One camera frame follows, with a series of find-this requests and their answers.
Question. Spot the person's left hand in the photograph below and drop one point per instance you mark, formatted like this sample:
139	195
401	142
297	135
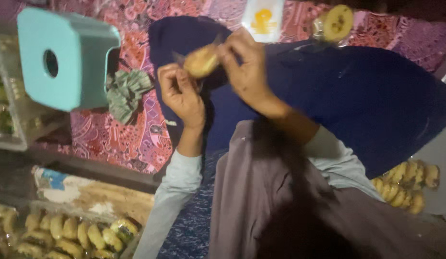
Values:
185	102

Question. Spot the person's right hand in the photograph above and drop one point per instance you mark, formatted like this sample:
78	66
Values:
250	81

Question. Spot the person's right fingers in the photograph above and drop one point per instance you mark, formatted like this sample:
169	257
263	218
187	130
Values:
237	50

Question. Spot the person's left fingers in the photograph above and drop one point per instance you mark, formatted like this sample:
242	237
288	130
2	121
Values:
172	81

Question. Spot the white packet with yellow print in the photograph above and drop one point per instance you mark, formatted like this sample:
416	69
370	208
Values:
263	19

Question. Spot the green striped cloth scrunchie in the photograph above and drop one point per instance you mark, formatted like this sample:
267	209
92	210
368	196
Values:
126	94

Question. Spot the red patterned batik cloth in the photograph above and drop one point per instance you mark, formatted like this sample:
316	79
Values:
122	140

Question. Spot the clear-wrapped round yellow cookie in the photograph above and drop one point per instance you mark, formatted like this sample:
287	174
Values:
337	22

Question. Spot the teal plastic stool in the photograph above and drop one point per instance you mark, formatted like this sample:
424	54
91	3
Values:
64	61

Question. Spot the person's navy blue skirt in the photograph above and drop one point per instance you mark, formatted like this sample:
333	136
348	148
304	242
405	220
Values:
356	100

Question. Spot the brown and white printed bag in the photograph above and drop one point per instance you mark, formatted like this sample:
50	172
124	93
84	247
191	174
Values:
100	199

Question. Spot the person's grey top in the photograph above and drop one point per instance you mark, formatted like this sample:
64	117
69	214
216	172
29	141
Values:
251	201

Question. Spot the clear plastic storage container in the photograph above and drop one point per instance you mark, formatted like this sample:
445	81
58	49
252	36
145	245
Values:
10	108

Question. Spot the large heap of wrapped cookies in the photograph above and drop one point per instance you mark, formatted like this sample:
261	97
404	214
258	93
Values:
64	233

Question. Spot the small pile of wrapped cookies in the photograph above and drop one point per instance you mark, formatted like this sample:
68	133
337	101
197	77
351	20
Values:
403	187

